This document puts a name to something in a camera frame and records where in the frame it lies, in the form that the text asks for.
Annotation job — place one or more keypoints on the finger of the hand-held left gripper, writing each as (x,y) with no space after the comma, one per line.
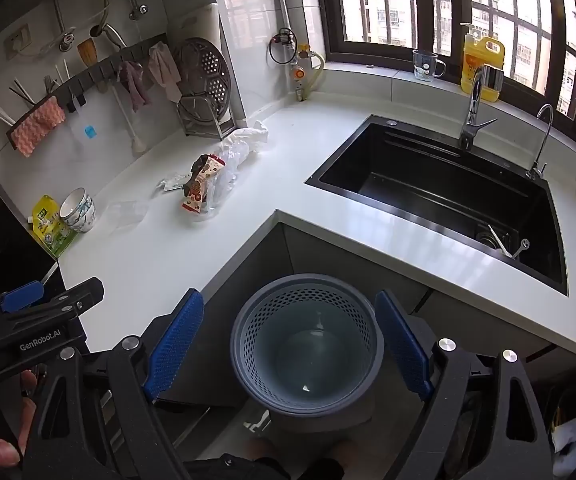
(20,296)
(87,292)

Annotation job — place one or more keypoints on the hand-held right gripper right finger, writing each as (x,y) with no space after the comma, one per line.
(403,345)

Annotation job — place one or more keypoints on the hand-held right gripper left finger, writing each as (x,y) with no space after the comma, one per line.
(177,345)

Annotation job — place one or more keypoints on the grey perforated waste basket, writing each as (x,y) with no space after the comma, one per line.
(308,360)

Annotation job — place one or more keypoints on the green yellow refill pouch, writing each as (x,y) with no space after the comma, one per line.
(47,227)

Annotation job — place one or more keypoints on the small clear wrapper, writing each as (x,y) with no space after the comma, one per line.
(172,182)

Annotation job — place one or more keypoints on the black kitchen sink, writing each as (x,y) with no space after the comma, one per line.
(418,195)

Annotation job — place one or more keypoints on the red white snack wrapper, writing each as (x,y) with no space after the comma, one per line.
(200,185)

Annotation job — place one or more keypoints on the white dish brush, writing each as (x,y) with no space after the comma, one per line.
(137,142)

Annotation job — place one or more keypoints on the pink striped sponge cloth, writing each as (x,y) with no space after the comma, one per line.
(37,125)

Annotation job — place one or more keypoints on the clear plastic bag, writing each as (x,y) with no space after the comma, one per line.
(227,170)

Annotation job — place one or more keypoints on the white chopsticks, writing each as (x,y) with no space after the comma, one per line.
(0,112)

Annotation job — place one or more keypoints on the metal plate rack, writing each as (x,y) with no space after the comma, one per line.
(202,127)

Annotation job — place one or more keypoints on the dark chopsticks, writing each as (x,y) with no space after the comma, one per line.
(21,92)

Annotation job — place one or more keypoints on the purple cloth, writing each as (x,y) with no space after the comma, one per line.
(135,85)

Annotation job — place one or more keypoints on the thin chrome gooseneck tap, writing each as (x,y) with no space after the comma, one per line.
(536,170)

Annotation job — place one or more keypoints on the crumpled white plastic bag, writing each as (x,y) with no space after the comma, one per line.
(250,135)

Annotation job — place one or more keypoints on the chrome kitchen faucet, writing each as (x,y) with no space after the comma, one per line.
(469,125)

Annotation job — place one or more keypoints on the metal honeycomb steamer plate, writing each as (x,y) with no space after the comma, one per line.
(212,97)

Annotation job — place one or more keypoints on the pale pink cloth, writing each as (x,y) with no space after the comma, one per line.
(163,70)

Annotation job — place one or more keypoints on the wooden spatula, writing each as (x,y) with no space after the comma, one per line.
(87,52)

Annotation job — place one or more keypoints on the metal ladle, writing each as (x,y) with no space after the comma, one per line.
(112,35)

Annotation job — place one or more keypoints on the dark perforated steamer plate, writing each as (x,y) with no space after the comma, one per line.
(202,57)

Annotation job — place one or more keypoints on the glass mug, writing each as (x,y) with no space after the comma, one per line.
(424,67)

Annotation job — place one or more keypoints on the white cutting board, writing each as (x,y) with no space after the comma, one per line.
(192,20)

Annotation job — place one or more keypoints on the yellow detergent bottle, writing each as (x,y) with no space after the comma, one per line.
(473,60)

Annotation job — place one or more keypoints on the gas pipe valve assembly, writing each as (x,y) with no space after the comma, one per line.
(284,40)

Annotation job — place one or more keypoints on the dark framed window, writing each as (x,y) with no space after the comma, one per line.
(393,10)

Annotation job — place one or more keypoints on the blue wall hook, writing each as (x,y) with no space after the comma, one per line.
(90,132)

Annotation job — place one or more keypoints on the black wall rack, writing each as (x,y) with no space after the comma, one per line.
(107,62)

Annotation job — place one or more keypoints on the white wall socket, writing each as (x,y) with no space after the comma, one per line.
(19,39)

